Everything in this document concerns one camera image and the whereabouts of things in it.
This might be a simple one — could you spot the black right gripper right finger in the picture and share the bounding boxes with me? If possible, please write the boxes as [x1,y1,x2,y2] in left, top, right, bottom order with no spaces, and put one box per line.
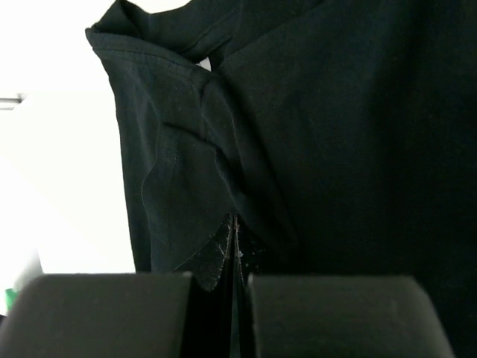
[234,216,268,289]

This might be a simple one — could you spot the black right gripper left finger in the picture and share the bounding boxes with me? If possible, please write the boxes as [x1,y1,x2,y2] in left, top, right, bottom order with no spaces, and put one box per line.
[174,214,234,291]

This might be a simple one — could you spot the black t shirt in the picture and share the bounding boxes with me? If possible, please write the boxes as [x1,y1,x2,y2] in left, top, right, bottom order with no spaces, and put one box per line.
[86,1,476,357]

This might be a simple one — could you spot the green plastic tray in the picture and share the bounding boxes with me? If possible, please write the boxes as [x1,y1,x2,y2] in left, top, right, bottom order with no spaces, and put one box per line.
[4,288,18,312]

